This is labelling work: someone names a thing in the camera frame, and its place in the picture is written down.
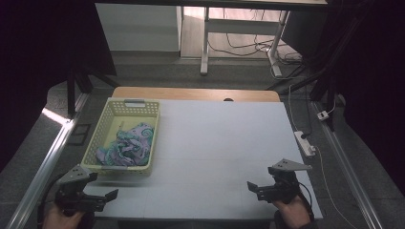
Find person's right hand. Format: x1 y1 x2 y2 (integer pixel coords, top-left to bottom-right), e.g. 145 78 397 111
272 195 312 229

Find white power strip cable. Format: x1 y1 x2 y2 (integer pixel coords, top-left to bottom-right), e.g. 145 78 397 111
313 146 352 229

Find white power strip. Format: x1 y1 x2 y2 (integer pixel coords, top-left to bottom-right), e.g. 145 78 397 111
292 130 317 157

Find black curtain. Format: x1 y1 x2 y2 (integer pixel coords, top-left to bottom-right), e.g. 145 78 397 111
0 0 117 175
318 0 405 196

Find purple teal patterned cloth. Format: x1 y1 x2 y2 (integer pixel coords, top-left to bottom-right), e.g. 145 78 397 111
95 122 156 167

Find aluminium rail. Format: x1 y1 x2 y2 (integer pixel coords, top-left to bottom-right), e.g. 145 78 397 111
310 100 385 229
5 92 91 229

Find white desk frame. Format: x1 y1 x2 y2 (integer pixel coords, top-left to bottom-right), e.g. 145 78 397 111
200 6 291 78

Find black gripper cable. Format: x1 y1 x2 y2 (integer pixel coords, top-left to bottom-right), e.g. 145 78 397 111
36 174 66 227
297 181 315 222

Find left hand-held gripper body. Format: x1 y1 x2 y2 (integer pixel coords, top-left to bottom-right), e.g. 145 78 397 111
54 163 107 214

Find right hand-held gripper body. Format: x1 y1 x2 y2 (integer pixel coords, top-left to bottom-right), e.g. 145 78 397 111
256 157 313 205

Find white cabinet panel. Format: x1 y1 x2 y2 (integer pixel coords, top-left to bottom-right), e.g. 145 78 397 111
95 3 183 52

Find black metal stand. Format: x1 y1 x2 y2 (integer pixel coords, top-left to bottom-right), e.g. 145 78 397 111
266 18 343 132
66 61 120 119

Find person's left hand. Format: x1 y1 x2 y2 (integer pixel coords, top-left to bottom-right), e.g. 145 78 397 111
42 203 86 229

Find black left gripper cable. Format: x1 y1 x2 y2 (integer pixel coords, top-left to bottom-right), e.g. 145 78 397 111
36 174 66 227

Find thin white cable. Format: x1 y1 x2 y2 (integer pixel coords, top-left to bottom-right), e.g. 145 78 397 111
287 83 297 133

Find black floor cables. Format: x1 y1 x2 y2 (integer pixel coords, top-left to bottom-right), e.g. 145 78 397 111
208 9 278 58

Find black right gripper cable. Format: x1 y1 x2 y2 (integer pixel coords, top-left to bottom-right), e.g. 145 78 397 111
297 181 315 222

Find pale yellow plastic basket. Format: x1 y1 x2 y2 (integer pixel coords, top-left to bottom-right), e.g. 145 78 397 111
80 97 161 177

